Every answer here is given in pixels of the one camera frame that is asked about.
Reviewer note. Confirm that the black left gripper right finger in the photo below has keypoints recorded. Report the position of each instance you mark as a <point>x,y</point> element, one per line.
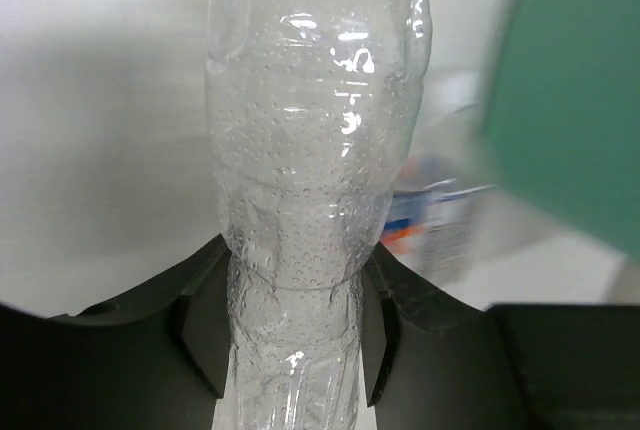
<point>433,362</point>

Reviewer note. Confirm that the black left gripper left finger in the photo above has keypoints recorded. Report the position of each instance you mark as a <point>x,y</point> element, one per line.
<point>153,357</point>

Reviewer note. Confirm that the clear unlabeled plastic bottle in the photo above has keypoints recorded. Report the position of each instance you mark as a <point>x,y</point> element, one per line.
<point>311,108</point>

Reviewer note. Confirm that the green plastic bin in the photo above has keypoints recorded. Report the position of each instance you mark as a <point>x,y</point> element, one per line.
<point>561,113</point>

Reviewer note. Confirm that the clear bottle white label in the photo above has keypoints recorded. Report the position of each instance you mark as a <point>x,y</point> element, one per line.
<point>446,213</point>

